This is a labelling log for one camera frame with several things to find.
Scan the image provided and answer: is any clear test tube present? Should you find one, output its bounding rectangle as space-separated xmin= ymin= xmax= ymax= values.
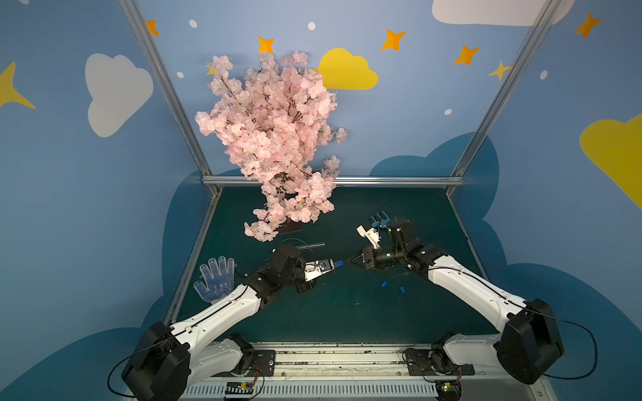
xmin=297 ymin=242 xmax=326 ymax=250
xmin=314 ymin=259 xmax=337 ymax=272

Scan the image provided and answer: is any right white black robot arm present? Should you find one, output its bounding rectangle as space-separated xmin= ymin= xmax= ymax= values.
xmin=357 ymin=220 xmax=564 ymax=384

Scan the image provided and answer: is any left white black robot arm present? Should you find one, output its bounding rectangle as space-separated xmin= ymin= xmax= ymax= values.
xmin=121 ymin=245 xmax=335 ymax=400

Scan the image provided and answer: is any small circuit board left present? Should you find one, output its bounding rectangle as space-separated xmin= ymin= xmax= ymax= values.
xmin=223 ymin=381 xmax=257 ymax=399

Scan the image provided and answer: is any small circuit board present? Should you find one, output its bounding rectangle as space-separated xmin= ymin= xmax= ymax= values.
xmin=223 ymin=381 xmax=257 ymax=399
xmin=435 ymin=381 xmax=461 ymax=401

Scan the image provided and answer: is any small circuit board right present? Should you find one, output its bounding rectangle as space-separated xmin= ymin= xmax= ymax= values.
xmin=435 ymin=381 xmax=461 ymax=401

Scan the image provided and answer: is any pink artificial cherry blossom tree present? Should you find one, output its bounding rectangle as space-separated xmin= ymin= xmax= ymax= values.
xmin=195 ymin=51 xmax=347 ymax=242

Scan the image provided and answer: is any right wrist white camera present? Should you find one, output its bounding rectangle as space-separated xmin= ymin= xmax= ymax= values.
xmin=357 ymin=226 xmax=381 ymax=249

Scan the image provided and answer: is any blue garden fork wooden handle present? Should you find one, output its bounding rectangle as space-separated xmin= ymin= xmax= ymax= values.
xmin=368 ymin=211 xmax=391 ymax=230

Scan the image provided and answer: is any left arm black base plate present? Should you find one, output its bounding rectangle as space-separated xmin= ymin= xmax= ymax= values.
xmin=233 ymin=349 xmax=276 ymax=377

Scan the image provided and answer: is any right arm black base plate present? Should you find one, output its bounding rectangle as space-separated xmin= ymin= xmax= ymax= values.
xmin=402 ymin=348 xmax=476 ymax=378

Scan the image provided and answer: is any aluminium front rail bed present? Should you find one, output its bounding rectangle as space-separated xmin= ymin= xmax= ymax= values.
xmin=182 ymin=342 xmax=558 ymax=400

